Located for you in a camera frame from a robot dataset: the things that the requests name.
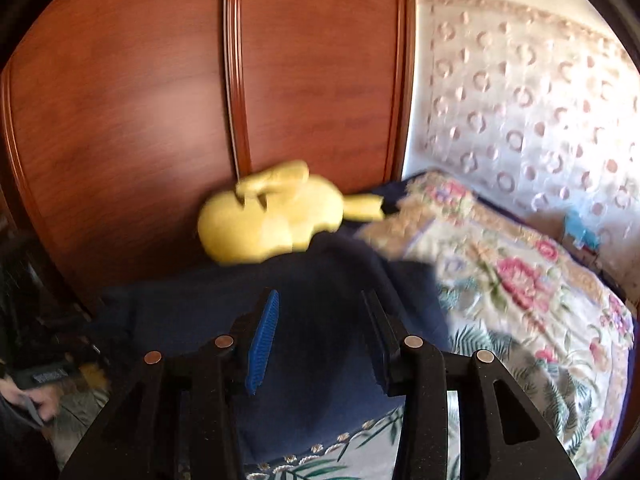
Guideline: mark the blue plastic bag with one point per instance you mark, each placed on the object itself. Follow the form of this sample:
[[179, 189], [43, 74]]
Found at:
[[580, 227]]

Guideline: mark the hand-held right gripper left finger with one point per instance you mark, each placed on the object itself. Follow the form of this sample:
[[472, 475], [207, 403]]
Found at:
[[262, 345]]

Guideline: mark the navy printed t-shirt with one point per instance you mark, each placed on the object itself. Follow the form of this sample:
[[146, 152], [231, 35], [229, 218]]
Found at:
[[320, 300]]

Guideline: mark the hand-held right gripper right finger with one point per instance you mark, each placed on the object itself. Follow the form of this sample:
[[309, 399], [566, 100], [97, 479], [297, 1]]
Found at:
[[380, 350]]

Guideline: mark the yellow plush toy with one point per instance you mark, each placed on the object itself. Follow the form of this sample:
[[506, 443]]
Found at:
[[260, 225]]

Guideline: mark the circle-patterned sheer curtain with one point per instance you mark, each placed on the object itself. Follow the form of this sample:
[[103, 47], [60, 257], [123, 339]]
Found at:
[[525, 110]]

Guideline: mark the floral blanket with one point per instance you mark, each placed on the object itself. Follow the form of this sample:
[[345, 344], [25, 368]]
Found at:
[[500, 270]]

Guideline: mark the person's left hand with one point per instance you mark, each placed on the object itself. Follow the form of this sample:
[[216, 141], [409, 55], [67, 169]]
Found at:
[[47, 401]]

